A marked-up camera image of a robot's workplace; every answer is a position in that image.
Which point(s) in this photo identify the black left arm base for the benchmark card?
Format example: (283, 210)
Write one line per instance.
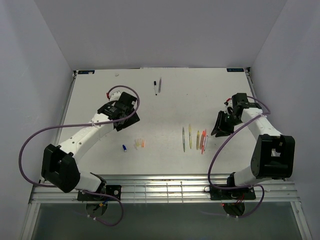
(112, 190)

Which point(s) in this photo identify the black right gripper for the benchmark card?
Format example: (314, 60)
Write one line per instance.
(220, 128)

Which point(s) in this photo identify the left blue corner label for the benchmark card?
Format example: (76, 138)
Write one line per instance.
(85, 72)

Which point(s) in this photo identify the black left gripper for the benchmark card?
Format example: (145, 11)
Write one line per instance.
(133, 119)

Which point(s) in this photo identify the yellow gel pen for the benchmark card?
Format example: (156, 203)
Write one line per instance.
(190, 136)

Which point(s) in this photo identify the blue corner label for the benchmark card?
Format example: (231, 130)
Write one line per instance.
(85, 72)
(235, 70)

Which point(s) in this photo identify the red gel pen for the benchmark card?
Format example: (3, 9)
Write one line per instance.
(205, 134)

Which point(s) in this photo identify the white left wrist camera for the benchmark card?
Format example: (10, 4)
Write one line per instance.
(115, 96)

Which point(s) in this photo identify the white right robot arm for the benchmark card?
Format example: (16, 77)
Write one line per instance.
(236, 104)

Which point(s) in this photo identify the orange highlighter pen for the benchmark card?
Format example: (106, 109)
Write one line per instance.
(202, 140)

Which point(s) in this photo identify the green gel pen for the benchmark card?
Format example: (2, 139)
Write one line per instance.
(183, 140)

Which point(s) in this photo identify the right blue corner label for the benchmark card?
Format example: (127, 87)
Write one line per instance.
(235, 70)

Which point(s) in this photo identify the aluminium front frame rails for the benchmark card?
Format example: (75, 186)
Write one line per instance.
(147, 189)

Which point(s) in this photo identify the purple gel pen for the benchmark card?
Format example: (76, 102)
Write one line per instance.
(159, 85)

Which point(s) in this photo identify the black gel pen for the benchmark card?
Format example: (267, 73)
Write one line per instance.
(155, 87)

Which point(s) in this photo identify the yellow highlighter pen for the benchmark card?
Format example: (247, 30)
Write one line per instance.
(198, 140)

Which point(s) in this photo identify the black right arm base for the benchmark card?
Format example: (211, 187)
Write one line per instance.
(242, 193)

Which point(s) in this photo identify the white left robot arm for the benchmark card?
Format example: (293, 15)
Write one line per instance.
(60, 163)

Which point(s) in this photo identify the blue gel pen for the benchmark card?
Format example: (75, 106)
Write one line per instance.
(205, 143)

